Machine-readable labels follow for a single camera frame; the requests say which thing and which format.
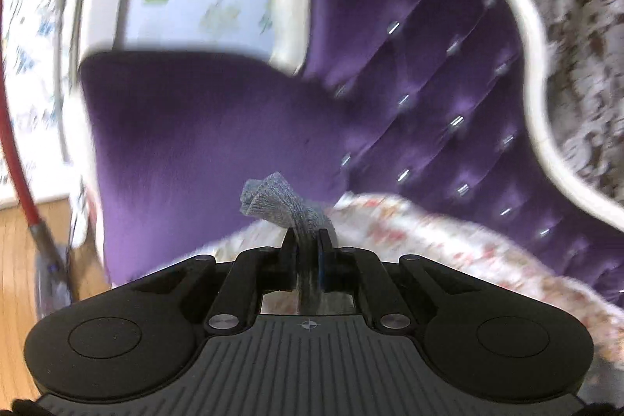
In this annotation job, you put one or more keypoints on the purple tufted sofa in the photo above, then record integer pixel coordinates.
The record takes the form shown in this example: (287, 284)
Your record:
(195, 128)

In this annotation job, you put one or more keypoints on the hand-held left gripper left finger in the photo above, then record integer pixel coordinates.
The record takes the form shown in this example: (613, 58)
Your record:
(291, 250)

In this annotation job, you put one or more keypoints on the red stick vacuum cleaner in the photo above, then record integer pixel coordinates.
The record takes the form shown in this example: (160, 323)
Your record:
(17, 143)

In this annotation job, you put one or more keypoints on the doodle wall poster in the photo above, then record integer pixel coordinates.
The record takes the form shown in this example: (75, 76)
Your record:
(29, 31)

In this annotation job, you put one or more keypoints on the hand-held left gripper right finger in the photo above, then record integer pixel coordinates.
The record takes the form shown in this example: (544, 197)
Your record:
(322, 252)

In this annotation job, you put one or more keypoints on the grey knit garment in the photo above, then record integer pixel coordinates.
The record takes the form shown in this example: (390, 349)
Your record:
(273, 196)

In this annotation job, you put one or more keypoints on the faded cupcake wall sticker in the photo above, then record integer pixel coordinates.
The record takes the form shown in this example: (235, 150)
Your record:
(222, 16)

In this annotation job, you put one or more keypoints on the floral blanket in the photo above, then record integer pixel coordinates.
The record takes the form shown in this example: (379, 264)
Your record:
(438, 250)

